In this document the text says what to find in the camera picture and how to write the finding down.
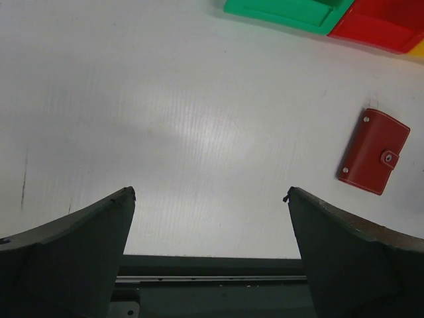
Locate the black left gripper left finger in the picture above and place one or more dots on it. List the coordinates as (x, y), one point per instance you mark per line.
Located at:
(67, 267)

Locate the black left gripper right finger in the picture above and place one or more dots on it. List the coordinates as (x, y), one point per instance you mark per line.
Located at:
(354, 267)

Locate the red leather card holder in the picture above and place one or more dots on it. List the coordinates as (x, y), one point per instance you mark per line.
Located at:
(373, 152)

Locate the yellow plastic bin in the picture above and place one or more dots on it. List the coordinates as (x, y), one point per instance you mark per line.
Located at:
(418, 51)

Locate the red plastic bin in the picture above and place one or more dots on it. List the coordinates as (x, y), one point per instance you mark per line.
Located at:
(392, 25)

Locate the green plastic bin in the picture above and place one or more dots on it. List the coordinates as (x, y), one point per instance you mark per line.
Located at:
(314, 16)

